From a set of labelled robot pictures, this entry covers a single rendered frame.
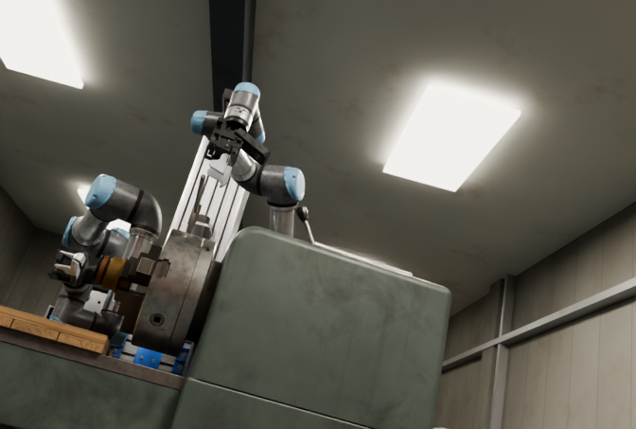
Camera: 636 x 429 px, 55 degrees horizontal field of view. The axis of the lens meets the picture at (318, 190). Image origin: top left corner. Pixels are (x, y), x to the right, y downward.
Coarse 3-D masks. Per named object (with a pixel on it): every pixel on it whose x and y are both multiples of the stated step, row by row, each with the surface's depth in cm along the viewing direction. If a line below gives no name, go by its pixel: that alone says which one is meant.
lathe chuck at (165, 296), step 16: (176, 240) 154; (192, 240) 156; (160, 256) 148; (176, 256) 149; (192, 256) 151; (176, 272) 147; (192, 272) 148; (160, 288) 145; (176, 288) 146; (144, 304) 144; (160, 304) 145; (176, 304) 145; (144, 320) 145; (176, 320) 146; (144, 336) 148; (160, 336) 148; (160, 352) 155
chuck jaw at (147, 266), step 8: (128, 264) 154; (136, 264) 152; (144, 264) 148; (152, 264) 148; (160, 264) 148; (168, 264) 148; (128, 272) 153; (136, 272) 147; (144, 272) 147; (152, 272) 148; (160, 272) 147; (128, 280) 155; (136, 280) 153; (144, 280) 152
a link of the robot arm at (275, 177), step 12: (264, 168) 213; (276, 168) 213; (288, 168) 213; (264, 180) 211; (276, 180) 210; (288, 180) 209; (300, 180) 214; (264, 192) 213; (276, 192) 211; (288, 192) 210; (300, 192) 214; (276, 204) 212; (288, 204) 213; (276, 216) 216; (288, 216) 216; (276, 228) 217; (288, 228) 218
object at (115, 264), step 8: (104, 256) 157; (104, 264) 155; (112, 264) 155; (120, 264) 156; (96, 272) 154; (104, 272) 154; (112, 272) 154; (120, 272) 154; (96, 280) 155; (104, 280) 154; (112, 280) 154; (120, 280) 156; (112, 288) 156; (128, 288) 157
